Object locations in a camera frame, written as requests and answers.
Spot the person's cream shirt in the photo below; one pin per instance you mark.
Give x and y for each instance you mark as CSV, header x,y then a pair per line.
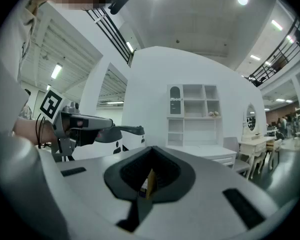
x,y
5,84

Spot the person's left hand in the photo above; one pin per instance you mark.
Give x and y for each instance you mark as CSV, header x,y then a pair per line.
x,y
79,123

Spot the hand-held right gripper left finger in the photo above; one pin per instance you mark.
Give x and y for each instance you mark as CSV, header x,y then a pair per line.
x,y
90,191

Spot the small plush toy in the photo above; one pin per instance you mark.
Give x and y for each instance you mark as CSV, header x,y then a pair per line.
x,y
213,113

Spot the white pod machine black trim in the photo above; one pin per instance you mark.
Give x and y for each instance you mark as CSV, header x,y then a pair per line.
x,y
133,140
107,150

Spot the black head-worn camera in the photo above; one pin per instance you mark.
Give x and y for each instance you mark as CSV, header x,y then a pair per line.
x,y
120,4

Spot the cream dressing table with mirror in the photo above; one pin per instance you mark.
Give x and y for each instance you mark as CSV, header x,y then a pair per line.
x,y
255,144

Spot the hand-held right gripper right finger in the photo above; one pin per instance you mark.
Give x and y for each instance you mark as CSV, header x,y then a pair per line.
x,y
202,191

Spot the grey chair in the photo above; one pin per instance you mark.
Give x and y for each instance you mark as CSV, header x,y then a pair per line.
x,y
236,151

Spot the cream stool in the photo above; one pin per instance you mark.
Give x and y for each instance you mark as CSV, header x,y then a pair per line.
x,y
276,149

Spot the black metal railing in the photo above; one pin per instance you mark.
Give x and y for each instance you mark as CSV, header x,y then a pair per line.
x,y
277,59
112,36

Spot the brown cardboard box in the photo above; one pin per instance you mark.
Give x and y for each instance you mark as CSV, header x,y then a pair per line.
x,y
151,184

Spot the person's left forearm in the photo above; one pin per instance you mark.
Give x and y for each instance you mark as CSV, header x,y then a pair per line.
x,y
27,130

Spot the black wrist band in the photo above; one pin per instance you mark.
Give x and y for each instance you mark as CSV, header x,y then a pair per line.
x,y
40,131

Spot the ceiling tube light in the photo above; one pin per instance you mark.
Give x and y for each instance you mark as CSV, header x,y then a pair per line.
x,y
129,47
255,57
56,70
277,25

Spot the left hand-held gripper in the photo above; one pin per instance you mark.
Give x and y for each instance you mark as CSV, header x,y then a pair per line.
x,y
95,122

